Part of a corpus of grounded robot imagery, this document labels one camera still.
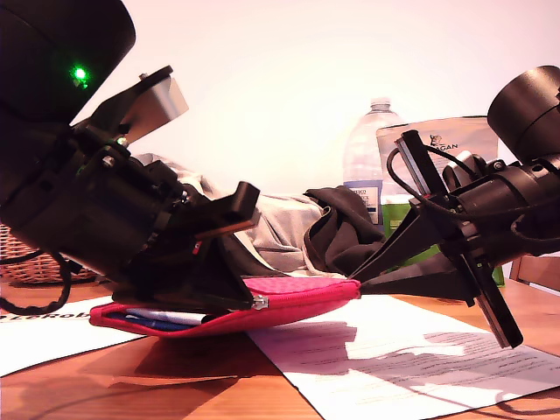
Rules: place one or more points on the wooden chair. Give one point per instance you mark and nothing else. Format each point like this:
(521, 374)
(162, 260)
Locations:
(538, 273)

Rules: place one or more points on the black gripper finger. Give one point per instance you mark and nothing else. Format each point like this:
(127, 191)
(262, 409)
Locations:
(175, 293)
(219, 271)
(407, 240)
(437, 280)

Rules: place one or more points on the dark brown grey-lined garment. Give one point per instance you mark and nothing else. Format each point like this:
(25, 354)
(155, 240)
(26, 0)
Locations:
(280, 219)

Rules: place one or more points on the silver zipper pull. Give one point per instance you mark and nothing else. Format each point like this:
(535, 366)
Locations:
(260, 303)

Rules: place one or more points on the large clear water bottle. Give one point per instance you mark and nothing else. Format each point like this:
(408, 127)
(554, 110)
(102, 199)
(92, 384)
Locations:
(363, 149)

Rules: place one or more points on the red fabric zip pouch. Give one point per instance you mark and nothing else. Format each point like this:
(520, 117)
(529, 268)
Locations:
(284, 306)

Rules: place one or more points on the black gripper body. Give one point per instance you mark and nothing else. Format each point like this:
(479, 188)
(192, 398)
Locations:
(109, 210)
(477, 201)

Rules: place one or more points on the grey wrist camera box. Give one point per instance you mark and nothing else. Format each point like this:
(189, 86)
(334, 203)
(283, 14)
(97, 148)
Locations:
(464, 159)
(162, 100)

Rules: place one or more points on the white sheet with LeRobot print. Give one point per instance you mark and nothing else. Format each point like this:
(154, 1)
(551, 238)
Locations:
(44, 345)

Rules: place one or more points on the white sheet with printed text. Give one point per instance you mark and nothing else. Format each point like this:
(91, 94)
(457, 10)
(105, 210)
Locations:
(437, 324)

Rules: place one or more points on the woven wicker basket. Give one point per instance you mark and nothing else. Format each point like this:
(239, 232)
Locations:
(30, 273)

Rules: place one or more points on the silver green pet food bag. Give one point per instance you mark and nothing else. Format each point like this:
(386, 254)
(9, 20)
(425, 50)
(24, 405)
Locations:
(464, 135)

